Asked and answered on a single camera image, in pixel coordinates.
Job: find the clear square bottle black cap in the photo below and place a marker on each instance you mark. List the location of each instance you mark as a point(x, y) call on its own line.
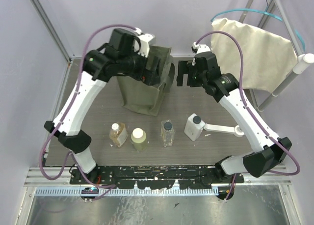
point(167, 133)

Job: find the white square bottle black cap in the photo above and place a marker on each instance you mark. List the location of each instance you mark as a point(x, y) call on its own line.
point(194, 127)

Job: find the olive green canvas bag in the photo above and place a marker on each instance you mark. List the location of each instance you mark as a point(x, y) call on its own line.
point(141, 98)

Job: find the teal plastic hanger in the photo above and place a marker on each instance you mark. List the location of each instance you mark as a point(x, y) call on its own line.
point(263, 13)

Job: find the aluminium frame rail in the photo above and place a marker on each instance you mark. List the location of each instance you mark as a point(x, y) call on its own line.
point(72, 183)

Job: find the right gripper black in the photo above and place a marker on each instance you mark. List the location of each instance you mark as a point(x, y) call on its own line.
point(184, 69)

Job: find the yellow-green round bottle white cap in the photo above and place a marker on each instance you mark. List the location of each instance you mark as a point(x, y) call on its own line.
point(139, 139)

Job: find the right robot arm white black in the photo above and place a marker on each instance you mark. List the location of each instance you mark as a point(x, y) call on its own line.
point(268, 149)

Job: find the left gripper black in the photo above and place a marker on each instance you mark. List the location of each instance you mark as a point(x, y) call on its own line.
point(152, 69)

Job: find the white grey clothes rack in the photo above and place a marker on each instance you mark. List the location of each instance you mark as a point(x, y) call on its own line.
point(289, 38)

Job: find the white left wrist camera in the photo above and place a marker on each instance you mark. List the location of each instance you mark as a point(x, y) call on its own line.
point(145, 41)

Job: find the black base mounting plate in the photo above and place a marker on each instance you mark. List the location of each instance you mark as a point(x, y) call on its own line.
point(158, 177)

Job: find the cream cloth bag on rack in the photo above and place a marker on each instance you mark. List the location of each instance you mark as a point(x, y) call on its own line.
point(268, 58)

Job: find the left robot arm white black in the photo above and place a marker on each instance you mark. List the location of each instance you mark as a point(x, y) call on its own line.
point(66, 127)

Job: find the amber bottle white cap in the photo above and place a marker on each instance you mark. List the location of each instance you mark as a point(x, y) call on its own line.
point(118, 134)

